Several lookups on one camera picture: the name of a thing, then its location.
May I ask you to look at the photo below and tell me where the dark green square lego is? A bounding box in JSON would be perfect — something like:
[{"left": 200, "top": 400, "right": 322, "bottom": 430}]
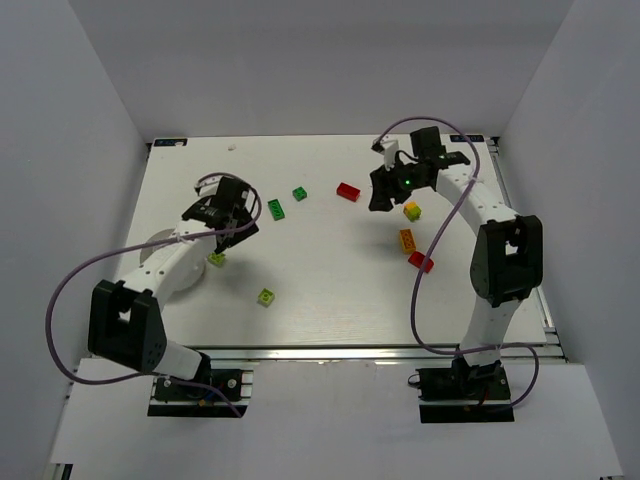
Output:
[{"left": 292, "top": 186, "right": 307, "bottom": 201}]

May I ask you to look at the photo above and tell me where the red rectangular lego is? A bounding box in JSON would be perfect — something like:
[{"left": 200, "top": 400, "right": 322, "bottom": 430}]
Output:
[{"left": 336, "top": 182, "right": 361, "bottom": 202}]

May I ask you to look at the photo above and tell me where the orange long lego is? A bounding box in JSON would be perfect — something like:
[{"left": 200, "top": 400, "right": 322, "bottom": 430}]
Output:
[{"left": 399, "top": 229, "right": 416, "bottom": 255}]

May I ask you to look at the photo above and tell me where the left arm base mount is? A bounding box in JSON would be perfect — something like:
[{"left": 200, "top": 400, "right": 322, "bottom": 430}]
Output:
[{"left": 147, "top": 368, "right": 254, "bottom": 419}]

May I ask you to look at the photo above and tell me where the red sloped lego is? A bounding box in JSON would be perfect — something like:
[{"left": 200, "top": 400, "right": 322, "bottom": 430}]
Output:
[{"left": 408, "top": 251, "right": 434, "bottom": 273}]

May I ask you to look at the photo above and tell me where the dark green long lego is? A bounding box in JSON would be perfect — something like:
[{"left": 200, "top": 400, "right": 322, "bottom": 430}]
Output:
[{"left": 267, "top": 199, "right": 286, "bottom": 221}]

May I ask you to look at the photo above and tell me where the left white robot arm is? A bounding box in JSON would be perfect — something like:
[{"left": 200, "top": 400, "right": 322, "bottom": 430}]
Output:
[{"left": 88, "top": 175, "right": 258, "bottom": 384}]

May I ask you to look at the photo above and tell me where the white round divided container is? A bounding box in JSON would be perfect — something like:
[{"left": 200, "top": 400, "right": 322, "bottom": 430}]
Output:
[{"left": 138, "top": 227, "right": 207, "bottom": 294}]

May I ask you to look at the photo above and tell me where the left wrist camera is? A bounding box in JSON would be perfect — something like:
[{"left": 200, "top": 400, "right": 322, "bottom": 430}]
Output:
[{"left": 194, "top": 175, "right": 221, "bottom": 198}]

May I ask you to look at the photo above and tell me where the lime lego near container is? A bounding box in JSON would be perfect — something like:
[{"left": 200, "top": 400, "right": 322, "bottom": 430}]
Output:
[{"left": 207, "top": 253, "right": 226, "bottom": 267}]

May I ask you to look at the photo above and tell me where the blue table label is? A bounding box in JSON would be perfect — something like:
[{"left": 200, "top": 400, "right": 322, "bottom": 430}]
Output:
[
  {"left": 153, "top": 138, "right": 188, "bottom": 148},
  {"left": 449, "top": 134, "right": 485, "bottom": 143}
]

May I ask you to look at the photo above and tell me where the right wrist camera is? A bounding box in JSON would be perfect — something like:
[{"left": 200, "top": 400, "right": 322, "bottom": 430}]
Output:
[{"left": 371, "top": 139, "right": 399, "bottom": 171}]

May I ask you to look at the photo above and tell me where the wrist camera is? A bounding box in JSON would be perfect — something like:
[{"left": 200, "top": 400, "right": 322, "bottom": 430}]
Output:
[
  {"left": 194, "top": 175, "right": 221, "bottom": 198},
  {"left": 371, "top": 139, "right": 399, "bottom": 171}
]

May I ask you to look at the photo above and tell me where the left blue table label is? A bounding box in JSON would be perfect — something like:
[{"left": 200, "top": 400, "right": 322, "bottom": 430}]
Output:
[{"left": 153, "top": 138, "right": 188, "bottom": 148}]

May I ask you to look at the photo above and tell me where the right blue table label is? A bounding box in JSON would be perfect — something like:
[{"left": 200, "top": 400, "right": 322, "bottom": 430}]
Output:
[{"left": 449, "top": 134, "right": 485, "bottom": 143}]

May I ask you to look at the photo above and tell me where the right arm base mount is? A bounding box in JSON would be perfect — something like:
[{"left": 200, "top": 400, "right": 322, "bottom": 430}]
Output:
[{"left": 407, "top": 367, "right": 515, "bottom": 424}]

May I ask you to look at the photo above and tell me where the lime lego table centre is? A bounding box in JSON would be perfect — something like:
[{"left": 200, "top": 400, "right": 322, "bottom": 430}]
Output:
[{"left": 257, "top": 288, "right": 275, "bottom": 307}]

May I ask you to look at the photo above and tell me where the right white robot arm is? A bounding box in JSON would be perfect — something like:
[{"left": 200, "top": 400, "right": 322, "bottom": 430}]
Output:
[{"left": 369, "top": 127, "right": 543, "bottom": 377}]

